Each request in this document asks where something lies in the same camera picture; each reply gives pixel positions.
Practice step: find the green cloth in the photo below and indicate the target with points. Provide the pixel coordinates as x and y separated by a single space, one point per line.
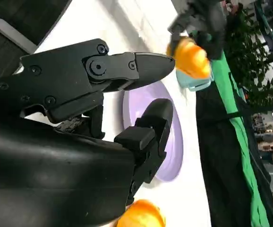
240 132

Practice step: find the green leafy plant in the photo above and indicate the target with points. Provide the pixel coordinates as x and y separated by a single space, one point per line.
252 59

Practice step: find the pale green mug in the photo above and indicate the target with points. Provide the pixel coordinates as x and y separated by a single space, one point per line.
186 81

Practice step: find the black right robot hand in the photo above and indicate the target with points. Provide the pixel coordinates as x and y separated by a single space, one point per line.
44 170

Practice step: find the black cloth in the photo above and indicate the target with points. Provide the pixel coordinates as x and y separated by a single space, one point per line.
216 153

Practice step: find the lilac plate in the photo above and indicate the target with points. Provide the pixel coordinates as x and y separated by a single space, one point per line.
131 106

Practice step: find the grey table support bar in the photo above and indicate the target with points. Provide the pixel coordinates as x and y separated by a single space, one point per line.
11 34

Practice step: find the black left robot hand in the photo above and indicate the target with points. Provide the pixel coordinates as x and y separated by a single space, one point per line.
205 16

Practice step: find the orange and white bread roll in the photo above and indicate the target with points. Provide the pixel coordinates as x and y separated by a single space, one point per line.
141 215
193 61

